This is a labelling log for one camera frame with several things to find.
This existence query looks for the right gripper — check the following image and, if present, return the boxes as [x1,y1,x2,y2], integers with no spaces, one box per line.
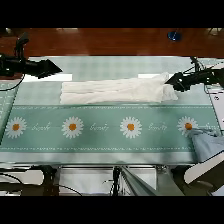
[179,70,202,92]

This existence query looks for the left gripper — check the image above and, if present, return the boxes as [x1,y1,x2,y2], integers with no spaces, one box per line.
[20,58,44,80]

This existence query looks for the white shirt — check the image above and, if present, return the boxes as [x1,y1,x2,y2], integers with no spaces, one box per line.
[59,71,180,105]

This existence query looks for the light blue garment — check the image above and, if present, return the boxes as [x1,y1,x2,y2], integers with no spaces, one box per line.
[186,127,224,165]

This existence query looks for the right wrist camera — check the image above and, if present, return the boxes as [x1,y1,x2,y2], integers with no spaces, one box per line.
[189,55,205,73]

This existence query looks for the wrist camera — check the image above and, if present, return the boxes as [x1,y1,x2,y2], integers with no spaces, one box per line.
[13,31,31,58]
[189,55,205,73]

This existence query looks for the black cable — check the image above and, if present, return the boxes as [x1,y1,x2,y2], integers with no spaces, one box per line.
[0,74,26,92]

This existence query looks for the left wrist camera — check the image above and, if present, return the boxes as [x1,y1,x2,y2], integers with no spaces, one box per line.
[13,31,31,58]

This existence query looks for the silver frame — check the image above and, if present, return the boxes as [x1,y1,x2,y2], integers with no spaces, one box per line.
[0,161,224,197]

